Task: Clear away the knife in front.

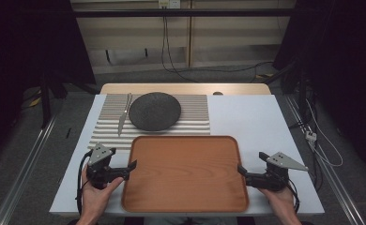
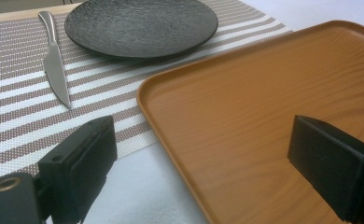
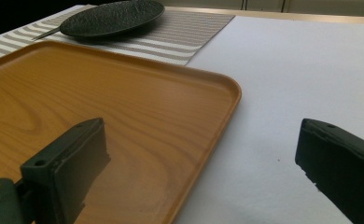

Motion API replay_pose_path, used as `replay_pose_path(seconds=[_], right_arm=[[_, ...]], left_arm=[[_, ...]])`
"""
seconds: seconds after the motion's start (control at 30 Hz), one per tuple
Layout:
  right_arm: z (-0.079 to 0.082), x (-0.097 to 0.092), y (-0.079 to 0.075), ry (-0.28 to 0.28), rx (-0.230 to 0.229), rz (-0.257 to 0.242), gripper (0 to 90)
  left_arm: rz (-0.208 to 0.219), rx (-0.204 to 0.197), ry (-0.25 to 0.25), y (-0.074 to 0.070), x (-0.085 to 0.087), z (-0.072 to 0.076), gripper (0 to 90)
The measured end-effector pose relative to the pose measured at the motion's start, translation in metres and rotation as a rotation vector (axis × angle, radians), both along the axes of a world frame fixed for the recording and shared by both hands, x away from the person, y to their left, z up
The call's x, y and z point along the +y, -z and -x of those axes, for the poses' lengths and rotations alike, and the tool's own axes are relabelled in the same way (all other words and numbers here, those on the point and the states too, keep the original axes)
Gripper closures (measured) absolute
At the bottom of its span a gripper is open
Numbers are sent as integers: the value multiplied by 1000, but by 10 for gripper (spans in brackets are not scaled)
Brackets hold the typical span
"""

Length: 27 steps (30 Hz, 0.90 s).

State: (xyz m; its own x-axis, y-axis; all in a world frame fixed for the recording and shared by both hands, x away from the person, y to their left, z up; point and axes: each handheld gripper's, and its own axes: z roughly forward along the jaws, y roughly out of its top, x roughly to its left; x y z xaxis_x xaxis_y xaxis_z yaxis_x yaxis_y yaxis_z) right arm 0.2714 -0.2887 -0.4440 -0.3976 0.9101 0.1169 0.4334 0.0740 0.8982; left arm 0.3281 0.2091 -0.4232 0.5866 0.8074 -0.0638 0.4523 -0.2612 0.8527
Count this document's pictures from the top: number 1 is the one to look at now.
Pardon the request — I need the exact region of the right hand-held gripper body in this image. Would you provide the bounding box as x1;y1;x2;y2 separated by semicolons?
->
245;151;310;192

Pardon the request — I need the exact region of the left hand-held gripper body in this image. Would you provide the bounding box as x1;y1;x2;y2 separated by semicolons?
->
85;142;130;190

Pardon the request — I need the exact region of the wooden tray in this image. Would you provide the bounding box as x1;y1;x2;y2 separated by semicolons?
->
121;135;251;214

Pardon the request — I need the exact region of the person's right hand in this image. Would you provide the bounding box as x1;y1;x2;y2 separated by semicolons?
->
258;185;298;218

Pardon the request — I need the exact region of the person's left hand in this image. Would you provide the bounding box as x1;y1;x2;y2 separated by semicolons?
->
80;165;125;220

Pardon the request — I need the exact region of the silver table knife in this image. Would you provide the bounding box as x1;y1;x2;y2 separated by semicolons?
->
117;92;133;137

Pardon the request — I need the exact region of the dark grey round plate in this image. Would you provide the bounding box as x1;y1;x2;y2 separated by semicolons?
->
128;91;182;132

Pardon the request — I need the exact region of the black metal stand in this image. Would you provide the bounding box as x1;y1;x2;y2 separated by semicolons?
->
263;60;310;121
39;72;53;129

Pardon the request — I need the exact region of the striped grey placemat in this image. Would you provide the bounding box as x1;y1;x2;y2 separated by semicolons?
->
87;93;211;151

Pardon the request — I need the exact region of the black curtain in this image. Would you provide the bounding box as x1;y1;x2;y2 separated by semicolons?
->
272;0;366;181
0;0;97;165

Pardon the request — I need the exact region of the black horizontal bar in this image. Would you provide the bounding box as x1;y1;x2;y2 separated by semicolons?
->
72;8;298;19

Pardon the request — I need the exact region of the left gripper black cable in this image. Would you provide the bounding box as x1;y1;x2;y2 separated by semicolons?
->
75;151;93;216

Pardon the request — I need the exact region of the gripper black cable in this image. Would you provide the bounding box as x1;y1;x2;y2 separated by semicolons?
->
75;151;93;216
285;179;301;214

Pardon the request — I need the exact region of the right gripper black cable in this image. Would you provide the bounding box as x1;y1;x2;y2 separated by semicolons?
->
285;179;301;214

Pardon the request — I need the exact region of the metal floor rail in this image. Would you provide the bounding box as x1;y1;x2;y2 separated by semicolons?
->
284;95;366;225
0;114;59;225

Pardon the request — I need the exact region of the white cable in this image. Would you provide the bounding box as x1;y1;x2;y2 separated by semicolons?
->
305;97;344;168

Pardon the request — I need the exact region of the black hanging cable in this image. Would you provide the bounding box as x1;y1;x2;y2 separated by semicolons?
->
164;15;275;74
160;7;200;84

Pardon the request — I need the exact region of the white wall socket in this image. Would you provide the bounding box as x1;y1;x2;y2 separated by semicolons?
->
158;0;181;9

